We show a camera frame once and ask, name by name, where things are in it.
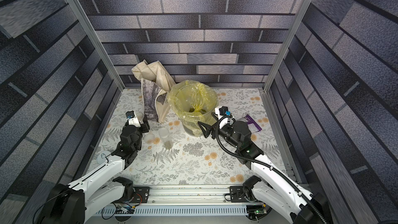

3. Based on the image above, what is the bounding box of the green circuit board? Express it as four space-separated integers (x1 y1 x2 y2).
246 205 268 219
115 205 135 214

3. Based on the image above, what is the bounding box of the yellow plastic trash bag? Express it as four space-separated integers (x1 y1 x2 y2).
167 80 219 137

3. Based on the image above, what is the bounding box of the purple packet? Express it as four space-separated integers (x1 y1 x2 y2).
244 115 262 133

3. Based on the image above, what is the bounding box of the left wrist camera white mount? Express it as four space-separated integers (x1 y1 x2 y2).
125 111 141 128

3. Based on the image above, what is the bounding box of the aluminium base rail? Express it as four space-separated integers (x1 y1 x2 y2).
95 185 271 219

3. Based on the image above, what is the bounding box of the aluminium frame post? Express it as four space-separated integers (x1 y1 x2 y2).
66 0 125 91
263 0 312 92

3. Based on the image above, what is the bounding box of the green circuit board left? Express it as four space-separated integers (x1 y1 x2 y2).
115 205 135 214

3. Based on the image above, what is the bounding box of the aluminium frame post right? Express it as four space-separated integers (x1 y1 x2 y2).
263 0 312 92

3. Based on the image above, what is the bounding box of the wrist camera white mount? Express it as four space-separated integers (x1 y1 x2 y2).
215 106 234 129
125 111 141 128

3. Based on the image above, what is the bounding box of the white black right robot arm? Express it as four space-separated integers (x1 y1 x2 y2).
198 116 328 224

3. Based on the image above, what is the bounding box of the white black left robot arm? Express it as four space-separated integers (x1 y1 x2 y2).
32 119 150 224

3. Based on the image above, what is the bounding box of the beige printed tote bag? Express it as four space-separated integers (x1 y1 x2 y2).
132 60 176 123

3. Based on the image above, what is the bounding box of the aluminium frame post left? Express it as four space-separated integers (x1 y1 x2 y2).
66 0 125 91

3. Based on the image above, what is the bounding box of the black corrugated cable conduit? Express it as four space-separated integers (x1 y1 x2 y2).
215 114 327 224

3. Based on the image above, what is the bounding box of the green circuit board right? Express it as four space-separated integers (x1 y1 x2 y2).
246 205 268 219

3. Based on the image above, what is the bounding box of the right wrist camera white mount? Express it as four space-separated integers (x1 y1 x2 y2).
215 106 234 129

